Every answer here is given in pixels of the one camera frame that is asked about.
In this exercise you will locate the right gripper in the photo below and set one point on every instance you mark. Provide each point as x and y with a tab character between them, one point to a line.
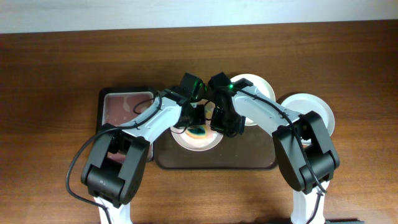
216	125

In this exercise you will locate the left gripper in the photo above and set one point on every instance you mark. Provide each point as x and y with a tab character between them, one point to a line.
201	112

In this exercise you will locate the green and yellow sponge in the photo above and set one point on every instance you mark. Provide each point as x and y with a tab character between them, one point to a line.
200	126

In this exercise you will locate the white plate with red squiggle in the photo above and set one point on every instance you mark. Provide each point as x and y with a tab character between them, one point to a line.
182	138

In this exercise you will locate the white plate with faint stains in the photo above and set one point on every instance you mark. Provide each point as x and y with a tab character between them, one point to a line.
262	85

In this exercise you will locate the pale grey plate red streaks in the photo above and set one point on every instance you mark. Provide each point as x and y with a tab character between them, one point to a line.
305	102

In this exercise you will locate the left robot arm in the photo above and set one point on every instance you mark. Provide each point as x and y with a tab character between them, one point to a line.
115	165

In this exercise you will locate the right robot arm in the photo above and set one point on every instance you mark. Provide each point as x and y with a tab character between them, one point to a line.
303	147

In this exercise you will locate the large brown serving tray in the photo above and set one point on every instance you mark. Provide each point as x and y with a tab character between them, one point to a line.
253	149

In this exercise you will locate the small black tray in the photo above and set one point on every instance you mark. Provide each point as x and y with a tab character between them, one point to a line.
105	91

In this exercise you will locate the metal pan with reddish water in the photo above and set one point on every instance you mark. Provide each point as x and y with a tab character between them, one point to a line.
118	107

